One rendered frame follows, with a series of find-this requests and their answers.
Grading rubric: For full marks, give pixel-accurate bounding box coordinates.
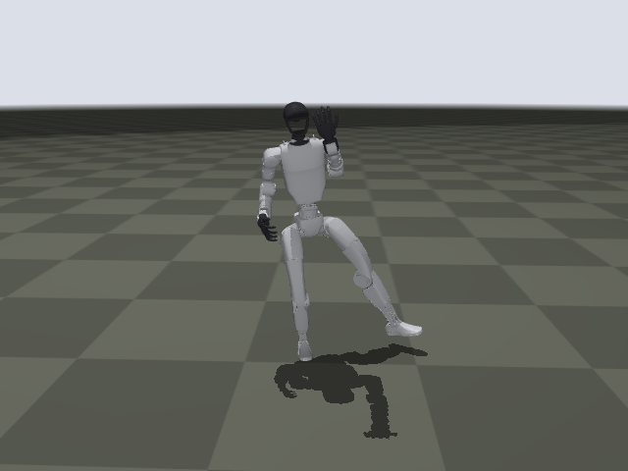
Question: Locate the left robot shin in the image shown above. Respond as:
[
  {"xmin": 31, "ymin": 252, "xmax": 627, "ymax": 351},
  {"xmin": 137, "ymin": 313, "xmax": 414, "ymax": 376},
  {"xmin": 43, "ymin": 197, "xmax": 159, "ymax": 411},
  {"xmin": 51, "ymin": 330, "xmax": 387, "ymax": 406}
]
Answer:
[{"xmin": 363, "ymin": 270, "xmax": 401, "ymax": 328}]

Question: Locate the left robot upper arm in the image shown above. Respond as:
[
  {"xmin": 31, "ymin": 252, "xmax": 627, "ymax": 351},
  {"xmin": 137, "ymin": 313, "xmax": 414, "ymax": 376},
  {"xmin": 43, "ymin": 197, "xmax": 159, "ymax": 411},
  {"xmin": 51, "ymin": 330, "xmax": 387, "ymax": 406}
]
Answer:
[{"xmin": 320, "ymin": 138, "xmax": 343, "ymax": 178}]

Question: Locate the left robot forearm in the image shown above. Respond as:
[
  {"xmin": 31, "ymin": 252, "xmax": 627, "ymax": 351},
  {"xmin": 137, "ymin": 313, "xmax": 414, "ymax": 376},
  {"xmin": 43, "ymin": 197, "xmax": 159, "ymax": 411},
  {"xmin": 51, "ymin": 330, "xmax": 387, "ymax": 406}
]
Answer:
[{"xmin": 326, "ymin": 142, "xmax": 344, "ymax": 173}]

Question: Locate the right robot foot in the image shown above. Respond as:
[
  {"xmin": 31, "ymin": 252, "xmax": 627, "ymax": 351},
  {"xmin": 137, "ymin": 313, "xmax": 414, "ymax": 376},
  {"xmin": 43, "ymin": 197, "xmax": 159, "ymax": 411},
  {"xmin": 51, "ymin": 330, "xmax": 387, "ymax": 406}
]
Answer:
[{"xmin": 297, "ymin": 340, "xmax": 313, "ymax": 361}]

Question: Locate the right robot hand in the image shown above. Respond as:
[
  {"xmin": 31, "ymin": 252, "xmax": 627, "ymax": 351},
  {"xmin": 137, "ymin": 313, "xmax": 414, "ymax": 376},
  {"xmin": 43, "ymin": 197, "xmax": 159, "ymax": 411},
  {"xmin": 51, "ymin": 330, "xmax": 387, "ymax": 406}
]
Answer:
[{"xmin": 257, "ymin": 214, "xmax": 277, "ymax": 241}]

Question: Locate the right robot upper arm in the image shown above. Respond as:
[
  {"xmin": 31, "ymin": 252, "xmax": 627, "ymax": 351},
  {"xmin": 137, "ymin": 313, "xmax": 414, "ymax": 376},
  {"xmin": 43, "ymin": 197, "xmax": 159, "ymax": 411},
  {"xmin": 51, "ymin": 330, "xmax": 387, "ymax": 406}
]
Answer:
[{"xmin": 262, "ymin": 147, "xmax": 281, "ymax": 196}]

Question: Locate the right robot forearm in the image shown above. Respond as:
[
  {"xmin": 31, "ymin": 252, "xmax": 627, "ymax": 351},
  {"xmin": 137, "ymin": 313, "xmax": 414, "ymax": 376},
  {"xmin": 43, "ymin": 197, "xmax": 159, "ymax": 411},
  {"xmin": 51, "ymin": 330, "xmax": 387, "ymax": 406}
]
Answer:
[{"xmin": 257, "ymin": 183, "xmax": 273, "ymax": 224}]

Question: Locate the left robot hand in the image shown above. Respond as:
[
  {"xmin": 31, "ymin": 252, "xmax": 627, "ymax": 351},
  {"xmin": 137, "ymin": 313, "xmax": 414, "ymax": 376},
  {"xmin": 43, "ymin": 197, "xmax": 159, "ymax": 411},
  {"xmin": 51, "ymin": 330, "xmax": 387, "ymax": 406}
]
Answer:
[{"xmin": 311, "ymin": 106, "xmax": 339, "ymax": 154}]

